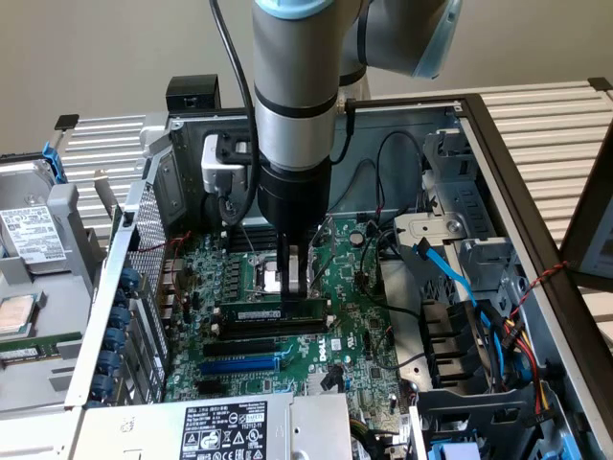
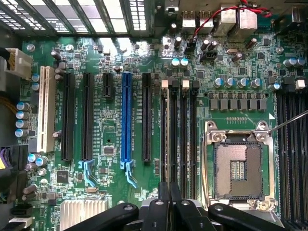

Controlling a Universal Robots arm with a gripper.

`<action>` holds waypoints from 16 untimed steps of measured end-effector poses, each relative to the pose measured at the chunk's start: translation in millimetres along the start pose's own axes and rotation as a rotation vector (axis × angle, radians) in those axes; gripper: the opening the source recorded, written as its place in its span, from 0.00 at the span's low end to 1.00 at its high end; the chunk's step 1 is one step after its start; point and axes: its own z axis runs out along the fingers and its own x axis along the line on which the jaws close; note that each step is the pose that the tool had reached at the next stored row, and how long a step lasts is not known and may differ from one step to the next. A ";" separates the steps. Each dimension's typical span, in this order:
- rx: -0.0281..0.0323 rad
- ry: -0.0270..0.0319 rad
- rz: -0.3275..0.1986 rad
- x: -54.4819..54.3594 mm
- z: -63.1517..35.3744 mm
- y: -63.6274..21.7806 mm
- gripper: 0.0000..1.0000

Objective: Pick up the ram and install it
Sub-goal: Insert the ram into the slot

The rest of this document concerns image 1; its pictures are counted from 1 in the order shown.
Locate thick black wire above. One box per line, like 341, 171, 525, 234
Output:
362, 228, 425, 318

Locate grey parts rack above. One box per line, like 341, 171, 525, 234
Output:
0, 138, 104, 408

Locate blue expansion slot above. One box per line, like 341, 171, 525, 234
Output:
199, 348, 294, 378

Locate yellow braided wires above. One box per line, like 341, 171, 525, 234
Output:
352, 416, 379, 445

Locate long black expansion slot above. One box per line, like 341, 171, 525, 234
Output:
202, 337, 278, 359

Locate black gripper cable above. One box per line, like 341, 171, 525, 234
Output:
329, 98, 356, 165

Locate green motherboard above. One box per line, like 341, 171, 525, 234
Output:
165, 215, 408, 408

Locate silver card bracket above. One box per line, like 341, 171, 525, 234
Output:
93, 170, 121, 221

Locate silver hard disk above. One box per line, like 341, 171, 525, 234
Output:
0, 160, 66, 274

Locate black box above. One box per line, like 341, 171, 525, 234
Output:
166, 75, 221, 114

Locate metal disk bay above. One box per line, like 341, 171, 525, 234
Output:
392, 126, 528, 308

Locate black camera cable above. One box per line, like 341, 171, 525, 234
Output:
208, 0, 263, 226

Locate silver power supply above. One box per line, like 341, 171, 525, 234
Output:
71, 392, 353, 460

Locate black fan shroud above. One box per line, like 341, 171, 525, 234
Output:
419, 300, 494, 390

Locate black framed side panel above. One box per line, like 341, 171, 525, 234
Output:
558, 126, 613, 291

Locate blue caddy rail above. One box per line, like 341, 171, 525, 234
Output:
41, 141, 66, 183

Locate CPU chip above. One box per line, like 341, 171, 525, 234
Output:
0, 294, 37, 334

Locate blue disk caddy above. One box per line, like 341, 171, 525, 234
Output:
428, 440, 480, 460

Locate silver chipset heat sink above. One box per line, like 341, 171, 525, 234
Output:
306, 372, 347, 395

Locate blue SATA wire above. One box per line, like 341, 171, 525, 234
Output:
412, 238, 504, 358

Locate grey disk cage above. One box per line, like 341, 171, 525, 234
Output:
409, 382, 600, 460

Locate red black twisted wire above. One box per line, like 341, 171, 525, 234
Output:
136, 231, 195, 308
507, 260, 574, 322

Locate red yellow power wires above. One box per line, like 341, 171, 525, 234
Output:
497, 310, 552, 427

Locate green RAM stick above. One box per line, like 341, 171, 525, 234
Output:
0, 334, 82, 368
220, 297, 330, 328

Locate open PC case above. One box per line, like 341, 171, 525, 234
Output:
64, 93, 613, 460

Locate CPU socket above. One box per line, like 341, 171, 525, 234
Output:
246, 252, 317, 301

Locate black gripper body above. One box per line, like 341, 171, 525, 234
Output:
256, 162, 332, 236

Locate thin black wire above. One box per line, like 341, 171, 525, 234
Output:
375, 131, 430, 217

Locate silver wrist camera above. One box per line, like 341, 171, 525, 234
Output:
200, 132, 253, 196

